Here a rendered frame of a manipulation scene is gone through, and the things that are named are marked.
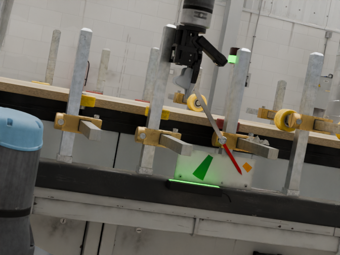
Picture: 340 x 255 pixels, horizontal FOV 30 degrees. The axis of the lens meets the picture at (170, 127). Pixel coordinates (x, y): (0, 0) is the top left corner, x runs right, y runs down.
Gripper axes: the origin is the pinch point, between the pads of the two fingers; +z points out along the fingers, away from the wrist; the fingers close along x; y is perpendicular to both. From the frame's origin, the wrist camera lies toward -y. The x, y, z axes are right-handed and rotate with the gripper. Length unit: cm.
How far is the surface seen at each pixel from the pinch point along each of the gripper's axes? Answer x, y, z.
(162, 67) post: -6.3, 8.0, -6.8
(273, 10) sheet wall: -746, -321, -155
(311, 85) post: -6.4, -41.7, -10.3
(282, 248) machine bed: -32, -55, 50
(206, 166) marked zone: -5.6, -11.2, 20.9
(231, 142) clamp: -5.6, -18.1, 12.4
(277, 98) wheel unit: -116, -79, -7
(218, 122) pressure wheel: -20.3, -17.7, 7.3
